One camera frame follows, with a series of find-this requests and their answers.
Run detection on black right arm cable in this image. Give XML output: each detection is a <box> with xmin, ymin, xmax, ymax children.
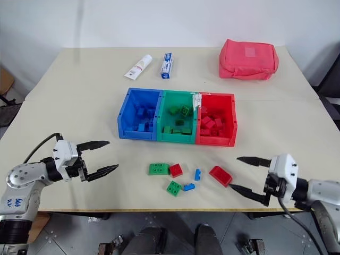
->
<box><xmin>277</xmin><ymin>198</ymin><xmax>332</xmax><ymax>255</ymax></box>

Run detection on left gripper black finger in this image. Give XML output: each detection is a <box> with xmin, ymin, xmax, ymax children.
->
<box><xmin>87</xmin><ymin>164</ymin><xmax>120</xmax><ymax>183</ymax></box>
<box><xmin>76</xmin><ymin>140</ymin><xmax>111</xmax><ymax>156</ymax></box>

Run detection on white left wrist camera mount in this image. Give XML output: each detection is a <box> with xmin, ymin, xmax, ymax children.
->
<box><xmin>52</xmin><ymin>140</ymin><xmax>80</xmax><ymax>178</ymax></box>

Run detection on green plastic bin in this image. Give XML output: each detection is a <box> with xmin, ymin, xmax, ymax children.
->
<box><xmin>157</xmin><ymin>90</ymin><xmax>200</xmax><ymax>143</ymax></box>

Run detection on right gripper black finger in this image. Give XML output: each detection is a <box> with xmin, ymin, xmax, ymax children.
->
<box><xmin>236</xmin><ymin>156</ymin><xmax>272</xmax><ymax>168</ymax></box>
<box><xmin>228</xmin><ymin>183</ymin><xmax>267</xmax><ymax>206</ymax></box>

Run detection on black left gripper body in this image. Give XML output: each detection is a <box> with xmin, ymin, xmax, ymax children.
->
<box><xmin>63</xmin><ymin>156</ymin><xmax>90</xmax><ymax>183</ymax></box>

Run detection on square green brick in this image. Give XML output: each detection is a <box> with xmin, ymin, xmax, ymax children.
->
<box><xmin>166</xmin><ymin>180</ymin><xmax>183</xmax><ymax>198</ymax></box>

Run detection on red fabric pouch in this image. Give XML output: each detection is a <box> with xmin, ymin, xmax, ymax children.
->
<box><xmin>218</xmin><ymin>38</ymin><xmax>280</xmax><ymax>80</ymax></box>

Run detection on sloped red brick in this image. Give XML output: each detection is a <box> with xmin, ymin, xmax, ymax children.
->
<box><xmin>208</xmin><ymin>165</ymin><xmax>233</xmax><ymax>188</ymax></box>

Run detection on blue white toothpaste box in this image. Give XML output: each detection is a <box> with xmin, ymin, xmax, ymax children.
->
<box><xmin>159</xmin><ymin>52</ymin><xmax>175</xmax><ymax>80</ymax></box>

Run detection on long rounded green brick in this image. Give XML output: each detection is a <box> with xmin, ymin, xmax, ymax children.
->
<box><xmin>148</xmin><ymin>162</ymin><xmax>171</xmax><ymax>176</ymax></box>

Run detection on white cream tube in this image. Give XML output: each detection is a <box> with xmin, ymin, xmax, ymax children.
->
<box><xmin>123</xmin><ymin>54</ymin><xmax>153</xmax><ymax>81</ymax></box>

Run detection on white tape strip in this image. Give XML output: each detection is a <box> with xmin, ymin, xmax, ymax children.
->
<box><xmin>190</xmin><ymin>92</ymin><xmax>203</xmax><ymax>112</ymax></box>

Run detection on square red brick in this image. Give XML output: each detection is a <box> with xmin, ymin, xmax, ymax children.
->
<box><xmin>169</xmin><ymin>163</ymin><xmax>184</xmax><ymax>179</ymax></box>

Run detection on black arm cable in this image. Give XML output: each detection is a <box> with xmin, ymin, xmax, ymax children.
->
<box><xmin>23</xmin><ymin>132</ymin><xmax>64</xmax><ymax>164</ymax></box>
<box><xmin>277</xmin><ymin>198</ymin><xmax>332</xmax><ymax>255</ymax></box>

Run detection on brown cardboard box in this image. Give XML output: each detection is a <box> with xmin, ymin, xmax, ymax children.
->
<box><xmin>0</xmin><ymin>65</ymin><xmax>15</xmax><ymax>96</ymax></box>

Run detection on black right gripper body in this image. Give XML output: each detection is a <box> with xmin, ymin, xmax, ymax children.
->
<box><xmin>263</xmin><ymin>173</ymin><xmax>287</xmax><ymax>207</ymax></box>

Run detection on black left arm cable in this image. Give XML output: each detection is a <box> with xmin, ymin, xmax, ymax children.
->
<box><xmin>23</xmin><ymin>132</ymin><xmax>64</xmax><ymax>164</ymax></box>

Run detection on black office chair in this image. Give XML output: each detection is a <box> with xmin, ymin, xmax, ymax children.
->
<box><xmin>309</xmin><ymin>51</ymin><xmax>340</xmax><ymax>133</ymax></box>

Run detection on dark rounded shape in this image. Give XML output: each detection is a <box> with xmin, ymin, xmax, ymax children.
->
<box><xmin>124</xmin><ymin>226</ymin><xmax>167</xmax><ymax>255</ymax></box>

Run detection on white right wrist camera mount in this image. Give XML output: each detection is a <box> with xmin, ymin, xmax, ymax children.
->
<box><xmin>266</xmin><ymin>153</ymin><xmax>300</xmax><ymax>202</ymax></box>

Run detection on metal foot bracket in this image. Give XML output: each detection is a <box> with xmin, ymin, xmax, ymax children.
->
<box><xmin>240</xmin><ymin>237</ymin><xmax>267</xmax><ymax>255</ymax></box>
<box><xmin>97</xmin><ymin>234</ymin><xmax>125</xmax><ymax>255</ymax></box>

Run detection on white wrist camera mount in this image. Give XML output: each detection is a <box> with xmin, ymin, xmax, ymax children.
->
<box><xmin>52</xmin><ymin>140</ymin><xmax>80</xmax><ymax>178</ymax></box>
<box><xmin>266</xmin><ymin>153</ymin><xmax>300</xmax><ymax>202</ymax></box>

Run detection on red plastic bin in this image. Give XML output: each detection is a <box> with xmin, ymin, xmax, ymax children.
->
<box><xmin>194</xmin><ymin>92</ymin><xmax>237</xmax><ymax>148</ymax></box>

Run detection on brown wooden board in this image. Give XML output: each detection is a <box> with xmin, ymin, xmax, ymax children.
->
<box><xmin>27</xmin><ymin>212</ymin><xmax>52</xmax><ymax>244</ymax></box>

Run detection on blue plastic bin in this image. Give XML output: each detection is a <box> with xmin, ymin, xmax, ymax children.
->
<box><xmin>117</xmin><ymin>88</ymin><xmax>164</xmax><ymax>140</ymax></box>

